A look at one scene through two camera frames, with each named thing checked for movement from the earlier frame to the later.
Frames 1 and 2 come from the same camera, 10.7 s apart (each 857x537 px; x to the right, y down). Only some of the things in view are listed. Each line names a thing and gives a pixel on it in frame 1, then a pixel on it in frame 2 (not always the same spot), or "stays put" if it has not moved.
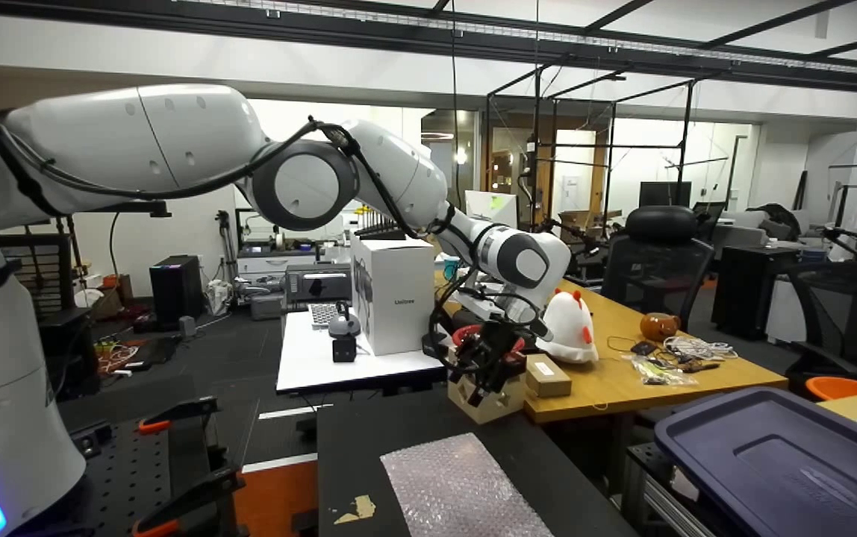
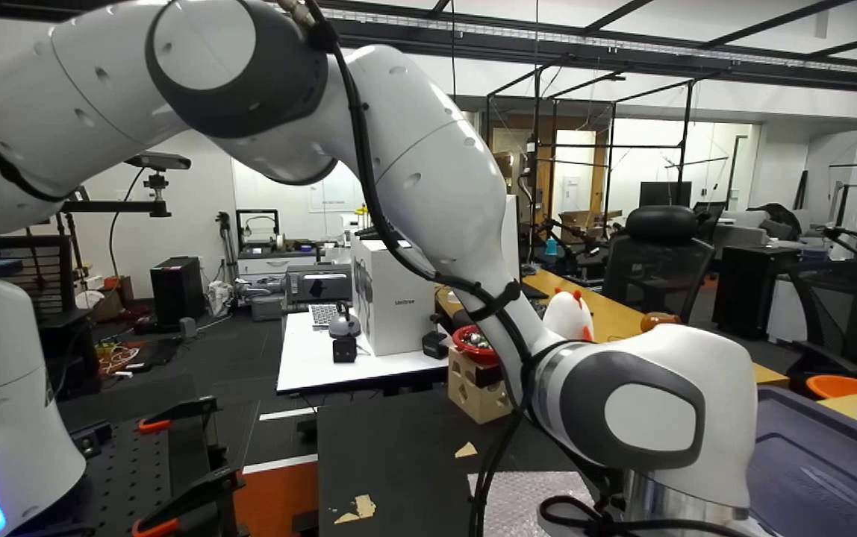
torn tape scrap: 366,509 stays put
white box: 396,294 stays put
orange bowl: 838,390 stays put
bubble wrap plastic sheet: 459,488 → 514,501
